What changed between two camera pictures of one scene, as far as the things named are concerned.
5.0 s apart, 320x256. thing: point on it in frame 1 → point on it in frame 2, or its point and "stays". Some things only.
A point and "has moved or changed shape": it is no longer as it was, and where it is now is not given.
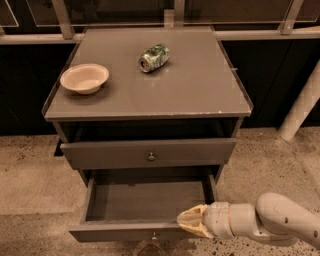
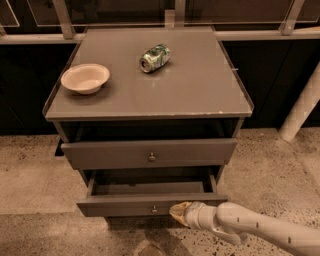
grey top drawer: x=137 y=153 stays
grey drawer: x=143 y=205 has moved or changed shape
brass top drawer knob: x=151 y=157 stays
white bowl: x=85 y=78 stays
